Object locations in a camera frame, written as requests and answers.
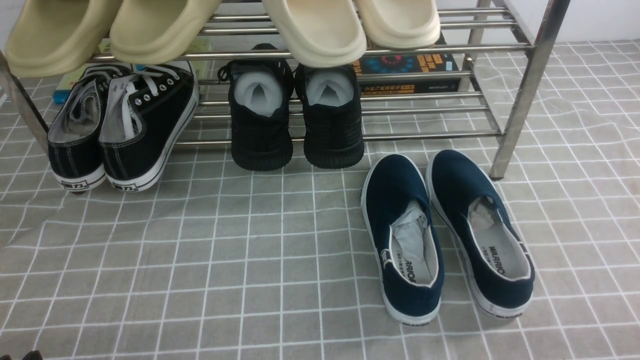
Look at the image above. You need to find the navy slip-on shoe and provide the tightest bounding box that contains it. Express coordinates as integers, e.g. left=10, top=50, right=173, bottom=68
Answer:
left=425, top=149, right=536, bottom=319
left=360, top=153, right=445, bottom=326

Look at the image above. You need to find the stainless steel shoe rack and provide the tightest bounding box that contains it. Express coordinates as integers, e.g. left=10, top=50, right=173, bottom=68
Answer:
left=1, top=0, right=570, bottom=180

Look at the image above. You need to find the right black knit sneaker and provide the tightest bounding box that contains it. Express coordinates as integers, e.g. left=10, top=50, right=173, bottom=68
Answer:
left=294, top=64, right=365, bottom=169

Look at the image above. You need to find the black knit sneaker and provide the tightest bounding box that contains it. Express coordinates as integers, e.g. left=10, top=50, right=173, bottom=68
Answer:
left=294, top=64, right=365, bottom=169
left=217, top=58, right=294, bottom=172

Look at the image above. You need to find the left black knit sneaker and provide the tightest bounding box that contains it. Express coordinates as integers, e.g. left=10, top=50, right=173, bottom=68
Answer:
left=217, top=58, right=294, bottom=172

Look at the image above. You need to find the grey grid floor cloth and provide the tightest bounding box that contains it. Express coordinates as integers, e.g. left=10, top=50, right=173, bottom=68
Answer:
left=0, top=40, right=639, bottom=360

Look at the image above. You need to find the left cream rubber slipper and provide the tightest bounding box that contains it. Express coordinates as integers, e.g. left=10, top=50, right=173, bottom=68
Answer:
left=262, top=0, right=367, bottom=68

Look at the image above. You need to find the cream rubber slipper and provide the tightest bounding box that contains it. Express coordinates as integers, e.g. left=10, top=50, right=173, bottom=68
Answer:
left=355, top=0, right=441, bottom=49
left=262, top=0, right=367, bottom=68

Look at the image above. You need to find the right cream rubber slipper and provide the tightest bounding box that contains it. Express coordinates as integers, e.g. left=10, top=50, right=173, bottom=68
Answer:
left=355, top=0, right=441, bottom=49

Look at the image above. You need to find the right black canvas sneaker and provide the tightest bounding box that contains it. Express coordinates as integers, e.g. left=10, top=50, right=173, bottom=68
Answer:
left=98, top=61, right=200, bottom=193

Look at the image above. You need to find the black canvas sneaker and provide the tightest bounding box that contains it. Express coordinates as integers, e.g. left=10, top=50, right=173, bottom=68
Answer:
left=98, top=61, right=200, bottom=193
left=46, top=63, right=133, bottom=194

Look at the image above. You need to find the right khaki rubber slipper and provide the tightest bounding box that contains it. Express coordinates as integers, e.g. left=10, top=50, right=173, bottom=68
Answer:
left=109, top=0, right=222, bottom=65

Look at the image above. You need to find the khaki rubber slipper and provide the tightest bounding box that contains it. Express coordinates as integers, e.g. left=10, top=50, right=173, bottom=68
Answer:
left=109, top=0, right=222, bottom=65
left=4, top=0, right=122, bottom=78

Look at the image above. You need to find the left black canvas sneaker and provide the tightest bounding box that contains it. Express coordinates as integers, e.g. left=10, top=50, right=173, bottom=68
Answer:
left=46, top=63, right=133, bottom=194

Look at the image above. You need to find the left khaki rubber slipper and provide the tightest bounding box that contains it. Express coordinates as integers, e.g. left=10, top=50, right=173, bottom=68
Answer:
left=4, top=0, right=122, bottom=78

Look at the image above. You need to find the dark object bottom left corner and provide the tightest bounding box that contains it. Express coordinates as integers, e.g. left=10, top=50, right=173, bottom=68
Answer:
left=0, top=350, right=44, bottom=360

